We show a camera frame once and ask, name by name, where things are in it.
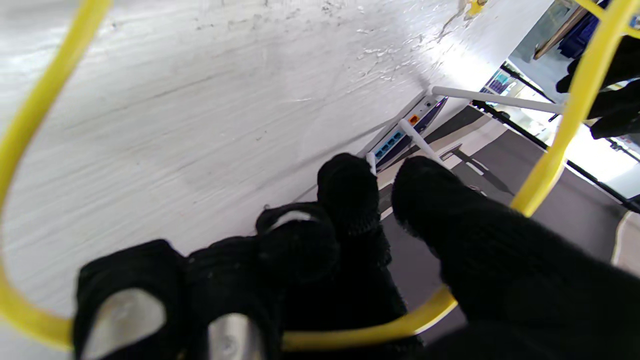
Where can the thin black rod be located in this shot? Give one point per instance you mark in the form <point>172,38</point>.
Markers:
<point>525,132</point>

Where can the left black gloved robot hand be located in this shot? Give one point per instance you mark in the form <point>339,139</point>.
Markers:
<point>620,105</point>

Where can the right black gloved robot hand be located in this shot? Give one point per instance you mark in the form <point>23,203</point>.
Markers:
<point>310,270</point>

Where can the dark router with white antennas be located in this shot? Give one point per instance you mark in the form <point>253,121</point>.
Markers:
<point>410,127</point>

